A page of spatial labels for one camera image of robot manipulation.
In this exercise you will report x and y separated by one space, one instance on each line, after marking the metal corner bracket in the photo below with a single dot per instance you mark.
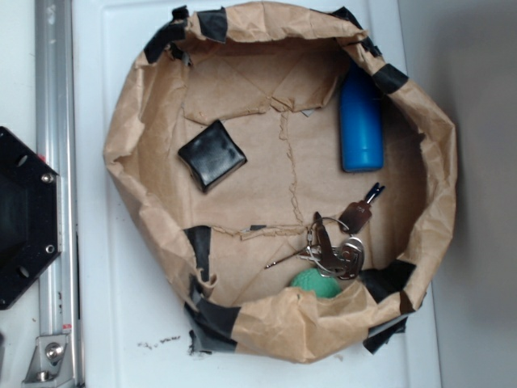
51 364

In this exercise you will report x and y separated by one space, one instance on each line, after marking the aluminium frame rail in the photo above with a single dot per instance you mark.
55 141

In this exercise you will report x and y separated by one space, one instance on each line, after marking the blue plastic bottle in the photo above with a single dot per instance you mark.
361 131

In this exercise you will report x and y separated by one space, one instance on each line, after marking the brown tagged key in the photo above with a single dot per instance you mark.
357 214

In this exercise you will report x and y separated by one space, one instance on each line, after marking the brown paper bag basket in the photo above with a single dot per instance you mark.
272 74

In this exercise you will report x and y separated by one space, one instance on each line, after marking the black box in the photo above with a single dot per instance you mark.
211 156

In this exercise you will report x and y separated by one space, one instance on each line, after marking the silver key bunch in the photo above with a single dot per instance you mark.
343 261

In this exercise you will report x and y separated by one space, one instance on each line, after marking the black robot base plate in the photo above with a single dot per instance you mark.
29 217

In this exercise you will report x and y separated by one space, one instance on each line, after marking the green golf ball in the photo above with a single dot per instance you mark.
312 280

